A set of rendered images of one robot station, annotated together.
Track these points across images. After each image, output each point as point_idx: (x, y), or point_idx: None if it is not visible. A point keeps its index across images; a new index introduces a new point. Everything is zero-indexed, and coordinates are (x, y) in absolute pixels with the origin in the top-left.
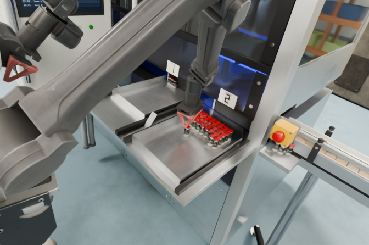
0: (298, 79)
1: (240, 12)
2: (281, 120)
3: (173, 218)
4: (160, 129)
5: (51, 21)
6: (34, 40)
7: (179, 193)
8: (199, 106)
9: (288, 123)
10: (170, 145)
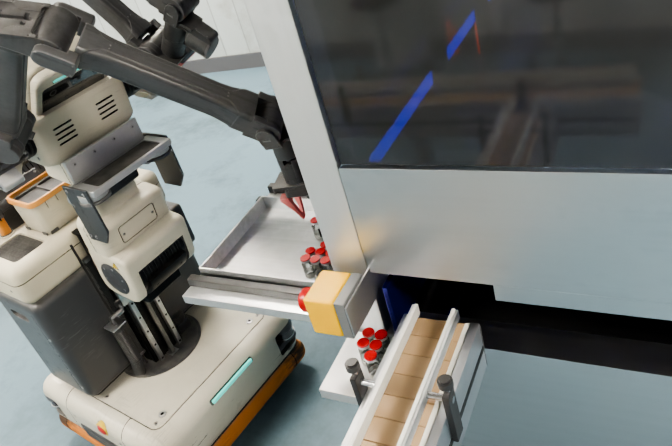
0: (392, 199)
1: (41, 61)
2: (340, 274)
3: None
4: (313, 211)
5: (171, 29)
6: (166, 48)
7: (189, 283)
8: (297, 185)
9: (334, 285)
10: (282, 235)
